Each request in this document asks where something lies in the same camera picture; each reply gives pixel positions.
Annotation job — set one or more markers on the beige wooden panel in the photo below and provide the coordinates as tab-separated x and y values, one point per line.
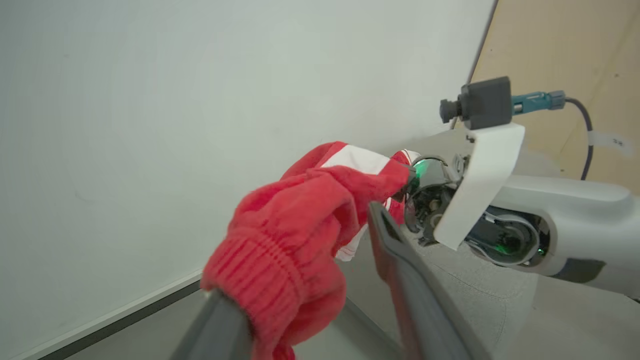
575	45

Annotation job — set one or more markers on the grey fabric sofa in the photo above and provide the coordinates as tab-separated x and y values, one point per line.
475	295

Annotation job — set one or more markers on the dark grey right wrist camera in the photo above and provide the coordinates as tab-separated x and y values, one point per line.
482	102

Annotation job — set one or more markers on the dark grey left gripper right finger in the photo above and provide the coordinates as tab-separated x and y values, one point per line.
420	300

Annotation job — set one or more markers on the white and black baseboard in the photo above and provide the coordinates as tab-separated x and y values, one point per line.
115	320

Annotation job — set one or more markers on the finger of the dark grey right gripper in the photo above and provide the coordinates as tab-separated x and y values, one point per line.
406	182

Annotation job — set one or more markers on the white right camera bracket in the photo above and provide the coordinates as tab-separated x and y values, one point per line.
480	185

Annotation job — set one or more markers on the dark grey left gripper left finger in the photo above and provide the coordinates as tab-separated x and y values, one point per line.
220	330

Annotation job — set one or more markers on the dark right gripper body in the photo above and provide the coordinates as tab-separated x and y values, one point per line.
432	195

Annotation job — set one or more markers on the red and white jacket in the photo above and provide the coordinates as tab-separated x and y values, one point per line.
290	235

